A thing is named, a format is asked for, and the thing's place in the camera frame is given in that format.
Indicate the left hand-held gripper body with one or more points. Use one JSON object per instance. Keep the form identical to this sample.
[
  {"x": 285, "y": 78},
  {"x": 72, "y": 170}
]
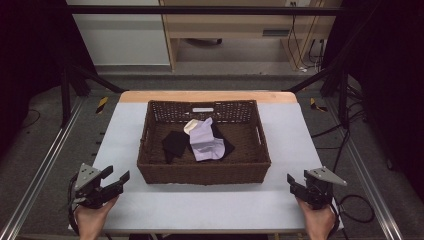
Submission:
[{"x": 87, "y": 186}]

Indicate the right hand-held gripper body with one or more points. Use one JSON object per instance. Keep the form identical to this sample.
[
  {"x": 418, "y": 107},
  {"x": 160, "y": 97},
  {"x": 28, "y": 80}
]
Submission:
[{"x": 318, "y": 188}]

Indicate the person's right hand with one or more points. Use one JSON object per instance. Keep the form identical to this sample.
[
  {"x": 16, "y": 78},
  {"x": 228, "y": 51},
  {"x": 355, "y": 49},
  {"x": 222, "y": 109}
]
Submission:
[{"x": 316, "y": 221}]

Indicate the person's left hand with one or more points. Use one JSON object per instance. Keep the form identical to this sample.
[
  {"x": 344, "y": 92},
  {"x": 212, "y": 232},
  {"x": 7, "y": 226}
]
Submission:
[{"x": 91, "y": 220}]

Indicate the yellow black floor tape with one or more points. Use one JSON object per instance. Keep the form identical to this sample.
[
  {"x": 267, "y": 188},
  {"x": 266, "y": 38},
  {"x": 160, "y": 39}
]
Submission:
[
  {"x": 316, "y": 106},
  {"x": 102, "y": 105}
]

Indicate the black sock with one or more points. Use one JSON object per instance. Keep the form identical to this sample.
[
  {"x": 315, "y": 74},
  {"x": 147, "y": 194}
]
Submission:
[
  {"x": 175, "y": 143},
  {"x": 227, "y": 146}
]

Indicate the brown woven basket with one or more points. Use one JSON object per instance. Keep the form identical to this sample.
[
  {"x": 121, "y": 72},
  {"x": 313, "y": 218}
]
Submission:
[{"x": 200, "y": 173}]

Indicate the black metal stand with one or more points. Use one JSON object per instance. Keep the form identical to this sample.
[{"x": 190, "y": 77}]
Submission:
[
  {"x": 343, "y": 96},
  {"x": 66, "y": 96}
]

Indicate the cream sock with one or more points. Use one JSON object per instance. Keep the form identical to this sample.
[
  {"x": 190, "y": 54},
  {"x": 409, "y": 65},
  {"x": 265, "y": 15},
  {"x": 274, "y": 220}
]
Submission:
[{"x": 190, "y": 126}]

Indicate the lavender sock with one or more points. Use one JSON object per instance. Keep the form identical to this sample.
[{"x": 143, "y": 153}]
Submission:
[{"x": 205, "y": 143}]

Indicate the black curtain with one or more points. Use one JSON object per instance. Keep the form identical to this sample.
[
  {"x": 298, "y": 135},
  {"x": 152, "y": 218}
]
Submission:
[
  {"x": 30, "y": 66},
  {"x": 393, "y": 83}
]

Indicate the white cabinet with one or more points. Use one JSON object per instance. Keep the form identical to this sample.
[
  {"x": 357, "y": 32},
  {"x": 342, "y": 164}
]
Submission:
[{"x": 123, "y": 36}]

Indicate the light wooden desk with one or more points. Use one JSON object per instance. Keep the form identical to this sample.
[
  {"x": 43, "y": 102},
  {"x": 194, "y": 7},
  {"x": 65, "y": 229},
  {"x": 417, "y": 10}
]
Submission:
[{"x": 233, "y": 30}]

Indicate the aluminium rail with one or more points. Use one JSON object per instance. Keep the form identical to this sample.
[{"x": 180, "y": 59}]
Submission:
[
  {"x": 40, "y": 176},
  {"x": 363, "y": 173}
]

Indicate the black horizontal frame bar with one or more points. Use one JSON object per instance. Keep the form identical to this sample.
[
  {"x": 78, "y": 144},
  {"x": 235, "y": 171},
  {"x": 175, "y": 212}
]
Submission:
[{"x": 200, "y": 10}]

